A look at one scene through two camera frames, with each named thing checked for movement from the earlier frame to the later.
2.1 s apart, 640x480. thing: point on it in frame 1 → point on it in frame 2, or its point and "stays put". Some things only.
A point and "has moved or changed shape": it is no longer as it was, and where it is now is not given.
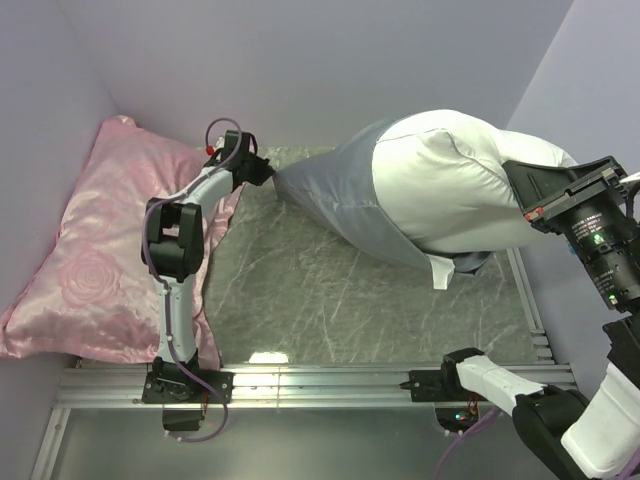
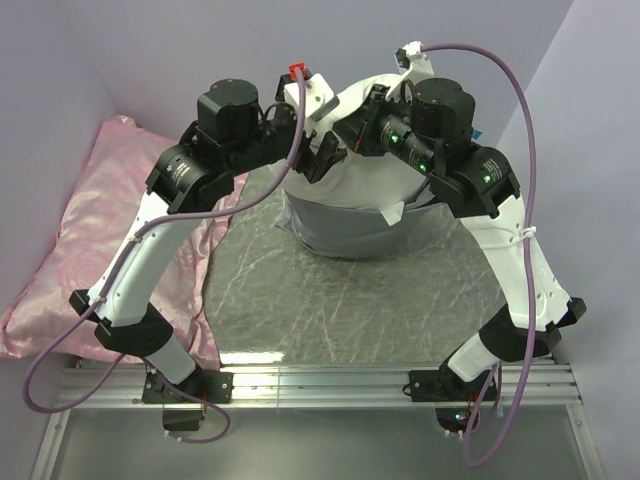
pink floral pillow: [95, 299] stays put
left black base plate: [180, 387] stays put
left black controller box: [182, 419] stays put
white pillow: [441, 177] has moved or changed shape
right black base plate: [438, 386] stays put
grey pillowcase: [337, 182] → [356, 232]
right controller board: [455, 419] stays put
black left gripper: [263, 172] → [316, 166]
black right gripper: [537, 182] → [356, 128]
